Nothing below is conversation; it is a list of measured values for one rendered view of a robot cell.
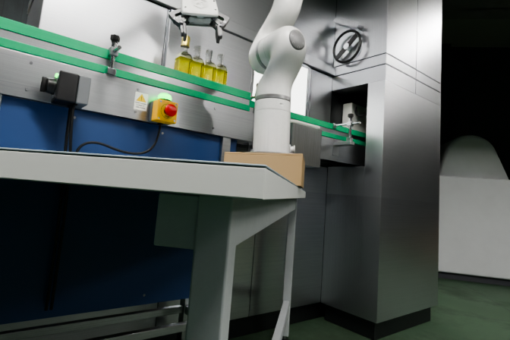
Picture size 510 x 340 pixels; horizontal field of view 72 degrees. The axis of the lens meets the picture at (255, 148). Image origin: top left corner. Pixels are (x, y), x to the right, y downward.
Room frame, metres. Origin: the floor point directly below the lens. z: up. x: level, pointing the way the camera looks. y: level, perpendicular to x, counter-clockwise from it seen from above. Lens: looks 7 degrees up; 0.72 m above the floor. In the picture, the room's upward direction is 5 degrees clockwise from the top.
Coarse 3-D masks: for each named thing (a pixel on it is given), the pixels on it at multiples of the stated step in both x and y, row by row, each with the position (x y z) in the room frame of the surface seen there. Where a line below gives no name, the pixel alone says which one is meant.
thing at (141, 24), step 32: (32, 0) 1.52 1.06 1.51; (64, 0) 1.23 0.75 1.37; (96, 0) 1.30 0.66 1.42; (128, 0) 1.38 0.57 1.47; (160, 0) 1.44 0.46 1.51; (224, 0) 1.66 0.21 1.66; (256, 0) 1.79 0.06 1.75; (320, 0) 2.11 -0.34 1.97; (64, 32) 1.24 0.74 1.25; (96, 32) 1.31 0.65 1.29; (128, 32) 1.39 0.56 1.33; (160, 32) 1.47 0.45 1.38; (256, 32) 1.77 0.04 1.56; (320, 32) 2.12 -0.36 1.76; (160, 64) 1.48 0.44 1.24; (320, 64) 2.10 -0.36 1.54; (320, 96) 2.14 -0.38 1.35; (320, 192) 2.17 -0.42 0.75
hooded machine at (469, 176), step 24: (456, 144) 3.73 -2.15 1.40; (480, 144) 3.67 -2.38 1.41; (456, 168) 3.73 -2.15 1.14; (480, 168) 3.67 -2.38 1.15; (456, 192) 3.69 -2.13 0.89; (480, 192) 3.64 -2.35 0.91; (504, 192) 3.59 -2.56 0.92; (456, 216) 3.69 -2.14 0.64; (480, 216) 3.64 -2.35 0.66; (504, 216) 3.59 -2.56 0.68; (456, 240) 3.69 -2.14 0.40; (480, 240) 3.64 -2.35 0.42; (504, 240) 3.59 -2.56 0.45; (456, 264) 3.69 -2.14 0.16; (480, 264) 3.64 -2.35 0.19; (504, 264) 3.59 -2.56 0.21
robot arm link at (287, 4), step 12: (276, 0) 1.15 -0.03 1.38; (288, 0) 1.13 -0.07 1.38; (300, 0) 1.15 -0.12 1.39; (276, 12) 1.14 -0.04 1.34; (288, 12) 1.14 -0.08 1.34; (264, 24) 1.17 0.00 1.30; (276, 24) 1.16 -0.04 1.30; (288, 24) 1.17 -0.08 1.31; (264, 36) 1.17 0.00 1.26; (252, 48) 1.17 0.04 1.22; (252, 60) 1.17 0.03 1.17
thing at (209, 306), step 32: (160, 224) 0.41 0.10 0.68; (192, 224) 0.41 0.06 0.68; (224, 224) 0.39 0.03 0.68; (256, 224) 0.60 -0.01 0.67; (288, 224) 1.84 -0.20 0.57; (224, 256) 0.39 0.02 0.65; (288, 256) 1.84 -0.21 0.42; (192, 288) 0.40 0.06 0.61; (224, 288) 0.39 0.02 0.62; (288, 288) 1.84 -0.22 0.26; (192, 320) 0.40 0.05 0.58; (224, 320) 0.40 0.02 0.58; (288, 320) 1.84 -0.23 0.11
